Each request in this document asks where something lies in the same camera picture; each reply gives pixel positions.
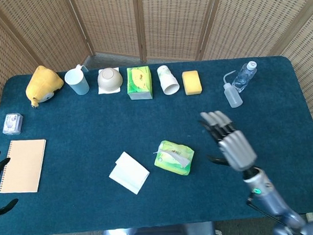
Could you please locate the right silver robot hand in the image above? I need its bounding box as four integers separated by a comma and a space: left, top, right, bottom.
198, 108, 258, 174

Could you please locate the green tissue pack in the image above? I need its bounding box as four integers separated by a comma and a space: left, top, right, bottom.
125, 65, 154, 101
152, 138, 197, 178

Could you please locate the white tissue sheet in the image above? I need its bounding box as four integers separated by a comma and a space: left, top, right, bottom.
107, 149, 152, 197

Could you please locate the tan spiral notebook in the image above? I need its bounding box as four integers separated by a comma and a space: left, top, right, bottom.
0, 138, 50, 196

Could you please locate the small clear plastic box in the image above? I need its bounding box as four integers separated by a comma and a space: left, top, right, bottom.
1, 112, 25, 136

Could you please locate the white squeeze wash bottle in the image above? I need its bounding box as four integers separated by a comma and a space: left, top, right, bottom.
222, 70, 244, 109

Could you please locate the clear plastic water bottle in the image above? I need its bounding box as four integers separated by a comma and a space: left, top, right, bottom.
230, 60, 260, 94

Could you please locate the yellow sponge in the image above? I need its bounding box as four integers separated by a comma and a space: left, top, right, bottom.
181, 70, 203, 96

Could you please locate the white paper cup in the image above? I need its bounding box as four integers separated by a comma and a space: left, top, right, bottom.
156, 64, 181, 96

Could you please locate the yellow plush toy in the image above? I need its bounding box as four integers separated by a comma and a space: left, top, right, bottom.
24, 64, 66, 110

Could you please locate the blue table cloth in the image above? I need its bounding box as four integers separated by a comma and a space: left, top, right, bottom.
0, 53, 313, 235

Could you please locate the sealed green tissue pack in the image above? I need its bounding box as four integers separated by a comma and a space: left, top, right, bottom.
125, 65, 154, 101

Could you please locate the white plastic mug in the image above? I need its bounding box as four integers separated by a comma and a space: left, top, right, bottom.
63, 63, 91, 97

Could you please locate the white square napkin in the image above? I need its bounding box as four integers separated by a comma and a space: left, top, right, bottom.
96, 67, 122, 96

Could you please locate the beige upturned bowl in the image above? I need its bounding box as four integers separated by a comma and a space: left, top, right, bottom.
96, 66, 124, 92

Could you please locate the woven folding screen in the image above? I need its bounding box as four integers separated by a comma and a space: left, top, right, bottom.
0, 0, 313, 188

